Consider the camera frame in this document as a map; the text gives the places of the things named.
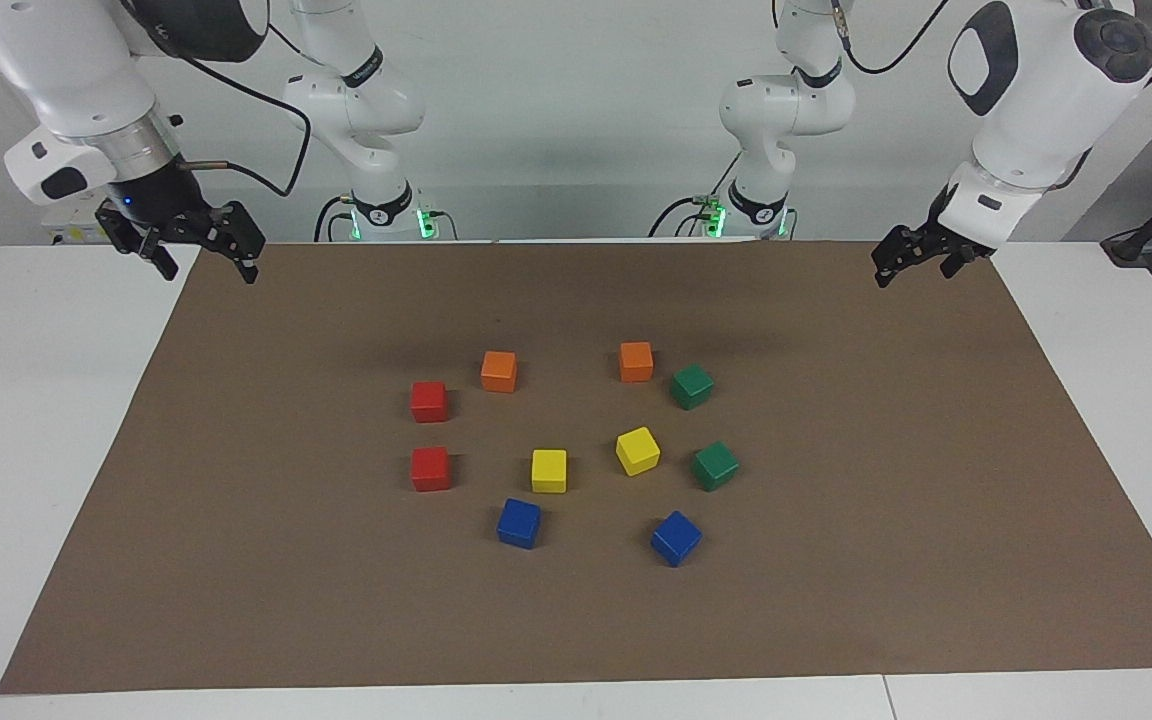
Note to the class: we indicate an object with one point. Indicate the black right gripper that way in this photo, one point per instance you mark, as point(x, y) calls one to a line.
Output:
point(156, 195)

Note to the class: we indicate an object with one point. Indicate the orange wooden block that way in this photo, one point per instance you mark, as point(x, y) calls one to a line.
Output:
point(636, 362)
point(499, 371)

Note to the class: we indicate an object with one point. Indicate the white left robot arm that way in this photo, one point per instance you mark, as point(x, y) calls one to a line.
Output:
point(1036, 110)

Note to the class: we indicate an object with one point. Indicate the green wooden block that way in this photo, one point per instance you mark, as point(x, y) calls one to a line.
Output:
point(693, 388)
point(715, 466)

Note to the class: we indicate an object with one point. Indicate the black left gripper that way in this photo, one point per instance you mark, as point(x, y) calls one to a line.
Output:
point(936, 240)

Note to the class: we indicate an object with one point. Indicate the yellow wooden block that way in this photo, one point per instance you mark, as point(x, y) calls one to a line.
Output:
point(638, 451)
point(549, 471)

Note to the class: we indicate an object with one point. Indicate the white electrical box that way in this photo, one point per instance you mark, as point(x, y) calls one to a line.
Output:
point(71, 225)

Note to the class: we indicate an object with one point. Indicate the red wooden block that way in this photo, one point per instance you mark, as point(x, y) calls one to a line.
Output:
point(429, 402)
point(431, 469)

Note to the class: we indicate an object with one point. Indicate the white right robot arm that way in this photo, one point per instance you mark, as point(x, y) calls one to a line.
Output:
point(66, 70)

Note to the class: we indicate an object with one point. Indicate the brown table mat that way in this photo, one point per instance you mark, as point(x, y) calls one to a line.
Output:
point(836, 600)

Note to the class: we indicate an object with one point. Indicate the blue wooden block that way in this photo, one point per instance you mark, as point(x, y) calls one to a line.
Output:
point(519, 523)
point(676, 538)

